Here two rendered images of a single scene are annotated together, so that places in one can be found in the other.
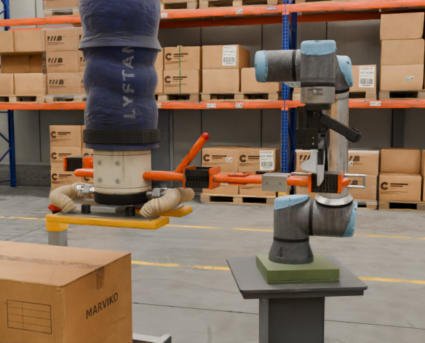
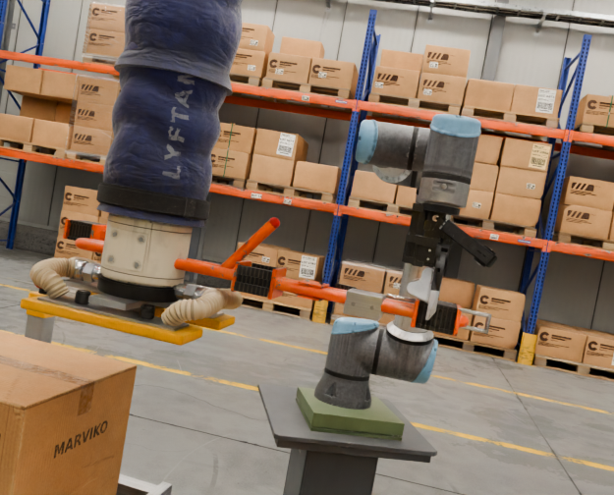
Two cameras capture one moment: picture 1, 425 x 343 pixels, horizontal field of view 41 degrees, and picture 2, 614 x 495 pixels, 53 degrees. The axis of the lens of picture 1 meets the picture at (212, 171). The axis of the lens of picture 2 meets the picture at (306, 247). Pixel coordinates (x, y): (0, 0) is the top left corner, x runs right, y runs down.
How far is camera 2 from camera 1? 40 cm
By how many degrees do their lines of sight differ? 6
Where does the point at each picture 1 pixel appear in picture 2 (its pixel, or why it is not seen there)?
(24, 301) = not seen: outside the picture
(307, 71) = (436, 156)
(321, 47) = (464, 126)
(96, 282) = (80, 404)
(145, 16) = (219, 38)
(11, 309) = not seen: outside the picture
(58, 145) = (72, 210)
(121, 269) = (119, 387)
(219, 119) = (262, 213)
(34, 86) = (56, 137)
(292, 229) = (351, 362)
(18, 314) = not seen: outside the picture
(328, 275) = (389, 429)
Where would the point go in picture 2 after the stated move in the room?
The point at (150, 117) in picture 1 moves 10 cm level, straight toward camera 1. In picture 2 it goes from (200, 182) to (202, 181)
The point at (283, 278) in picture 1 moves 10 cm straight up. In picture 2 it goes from (332, 426) to (338, 393)
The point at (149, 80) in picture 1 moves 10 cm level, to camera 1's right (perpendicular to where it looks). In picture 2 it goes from (208, 130) to (258, 139)
